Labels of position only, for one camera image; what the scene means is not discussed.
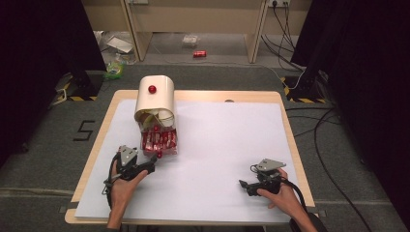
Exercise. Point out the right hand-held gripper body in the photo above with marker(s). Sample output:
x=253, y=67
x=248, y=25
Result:
x=269, y=182

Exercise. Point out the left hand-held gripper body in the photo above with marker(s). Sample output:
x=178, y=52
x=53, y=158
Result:
x=127, y=167

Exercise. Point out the cream storage box red knob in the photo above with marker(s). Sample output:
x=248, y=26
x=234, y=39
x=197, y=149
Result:
x=154, y=96

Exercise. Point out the person's left hand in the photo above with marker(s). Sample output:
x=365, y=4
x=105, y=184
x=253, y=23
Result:
x=124, y=190

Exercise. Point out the person's right hand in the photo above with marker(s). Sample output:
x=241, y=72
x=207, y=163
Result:
x=283, y=199

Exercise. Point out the row of red packets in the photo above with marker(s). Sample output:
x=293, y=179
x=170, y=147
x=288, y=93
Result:
x=159, y=140

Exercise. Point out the wooden table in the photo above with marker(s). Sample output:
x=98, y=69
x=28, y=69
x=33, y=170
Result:
x=96, y=151

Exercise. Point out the white table mat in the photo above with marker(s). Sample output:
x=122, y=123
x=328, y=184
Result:
x=209, y=154

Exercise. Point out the striped tape stand base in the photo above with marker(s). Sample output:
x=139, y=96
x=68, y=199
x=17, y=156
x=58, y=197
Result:
x=80, y=85
x=306, y=88

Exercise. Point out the green packet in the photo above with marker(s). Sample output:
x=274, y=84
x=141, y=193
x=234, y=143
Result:
x=113, y=69

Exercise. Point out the red can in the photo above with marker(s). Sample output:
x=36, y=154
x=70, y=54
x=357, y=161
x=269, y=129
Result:
x=199, y=53

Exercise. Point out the clear plastic packet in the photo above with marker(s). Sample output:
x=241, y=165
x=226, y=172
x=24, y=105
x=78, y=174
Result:
x=190, y=40

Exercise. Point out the black curtain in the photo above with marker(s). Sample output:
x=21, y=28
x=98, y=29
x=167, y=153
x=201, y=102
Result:
x=38, y=64
x=370, y=80

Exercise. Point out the beige desk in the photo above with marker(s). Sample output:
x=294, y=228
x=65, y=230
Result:
x=193, y=19

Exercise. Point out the white wall socket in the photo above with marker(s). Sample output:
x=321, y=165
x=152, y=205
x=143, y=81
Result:
x=278, y=2

